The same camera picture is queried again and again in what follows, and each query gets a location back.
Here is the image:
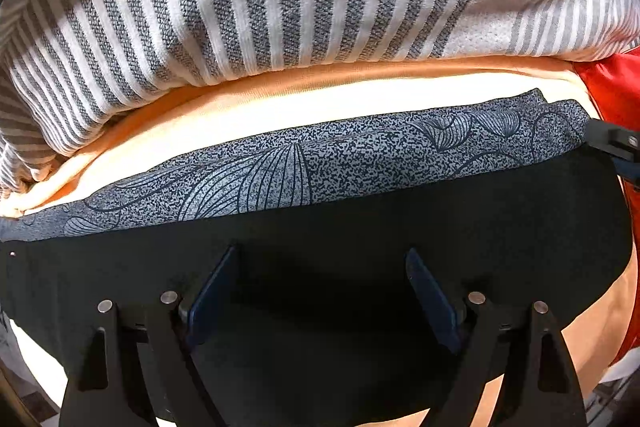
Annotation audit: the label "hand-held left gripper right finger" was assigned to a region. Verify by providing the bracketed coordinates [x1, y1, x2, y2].
[405, 248, 588, 427]

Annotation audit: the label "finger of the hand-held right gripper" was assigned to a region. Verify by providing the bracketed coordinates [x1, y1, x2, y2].
[584, 119, 640, 184]

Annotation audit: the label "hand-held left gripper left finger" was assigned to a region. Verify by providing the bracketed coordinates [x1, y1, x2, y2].
[59, 246, 240, 427]

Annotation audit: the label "black pants with patterned waistband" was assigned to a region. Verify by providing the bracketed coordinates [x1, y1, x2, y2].
[0, 88, 632, 427]

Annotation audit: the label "red embroidered cushion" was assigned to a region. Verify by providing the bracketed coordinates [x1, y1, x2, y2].
[575, 51, 640, 368]

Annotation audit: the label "peach bed sheet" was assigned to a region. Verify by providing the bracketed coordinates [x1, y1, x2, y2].
[0, 56, 638, 427]

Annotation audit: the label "grey white striped duvet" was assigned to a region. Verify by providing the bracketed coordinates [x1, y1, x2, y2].
[0, 0, 640, 198]

